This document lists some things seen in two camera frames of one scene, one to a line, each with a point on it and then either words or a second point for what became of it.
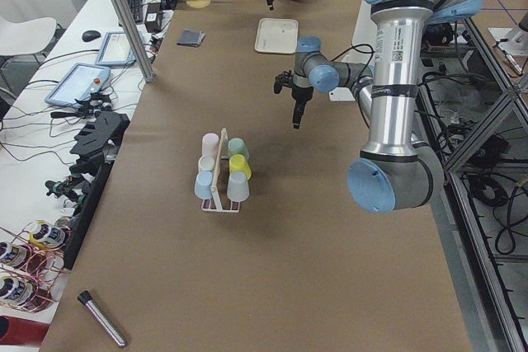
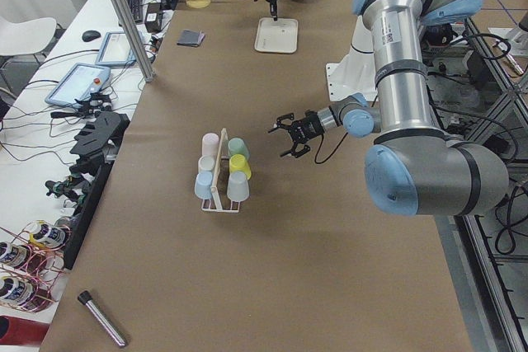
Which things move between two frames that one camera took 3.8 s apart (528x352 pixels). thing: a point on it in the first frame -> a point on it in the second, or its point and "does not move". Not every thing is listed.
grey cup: (238, 186) does not move
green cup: (238, 146) does not move
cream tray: (276, 35) does not move
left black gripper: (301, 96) -> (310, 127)
